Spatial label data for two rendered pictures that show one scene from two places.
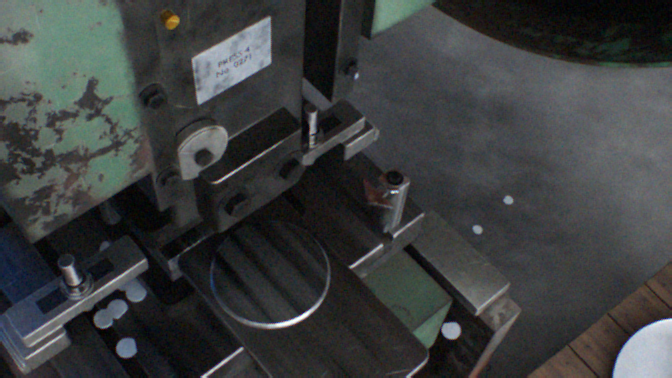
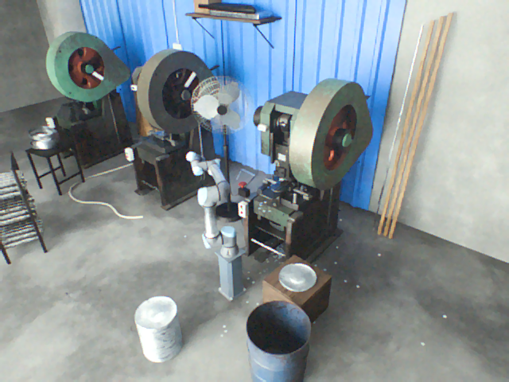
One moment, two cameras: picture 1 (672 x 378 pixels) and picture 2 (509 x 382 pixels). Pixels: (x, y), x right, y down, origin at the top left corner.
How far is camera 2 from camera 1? 2.92 m
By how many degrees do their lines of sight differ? 61
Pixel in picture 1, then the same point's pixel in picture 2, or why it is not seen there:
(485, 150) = (371, 281)
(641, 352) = (305, 268)
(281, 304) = (274, 189)
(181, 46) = (277, 151)
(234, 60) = (281, 157)
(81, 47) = (266, 141)
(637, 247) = (358, 313)
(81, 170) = (265, 150)
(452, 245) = (297, 214)
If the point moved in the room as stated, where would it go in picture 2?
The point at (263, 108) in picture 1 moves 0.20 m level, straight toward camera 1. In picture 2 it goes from (284, 166) to (262, 169)
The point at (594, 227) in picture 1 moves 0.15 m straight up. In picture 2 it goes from (359, 304) to (362, 291)
